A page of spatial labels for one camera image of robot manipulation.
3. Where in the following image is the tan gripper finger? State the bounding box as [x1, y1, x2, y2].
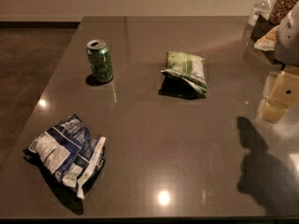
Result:
[261, 66, 299, 122]

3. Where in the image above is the green soda can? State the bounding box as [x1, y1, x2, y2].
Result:
[86, 39, 113, 83]

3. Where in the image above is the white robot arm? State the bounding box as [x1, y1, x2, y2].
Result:
[254, 2, 299, 122]

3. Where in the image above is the pale snack packet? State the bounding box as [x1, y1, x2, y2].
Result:
[254, 26, 279, 51]

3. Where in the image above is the clear plastic bottle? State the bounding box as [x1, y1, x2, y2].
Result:
[248, 0, 275, 26]

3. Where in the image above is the jar of brown snacks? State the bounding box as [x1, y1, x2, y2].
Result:
[269, 0, 299, 25]

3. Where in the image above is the green chip bag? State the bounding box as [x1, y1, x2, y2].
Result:
[161, 51, 207, 95]

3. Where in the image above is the blue white chip bag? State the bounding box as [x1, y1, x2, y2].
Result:
[27, 114, 106, 199]

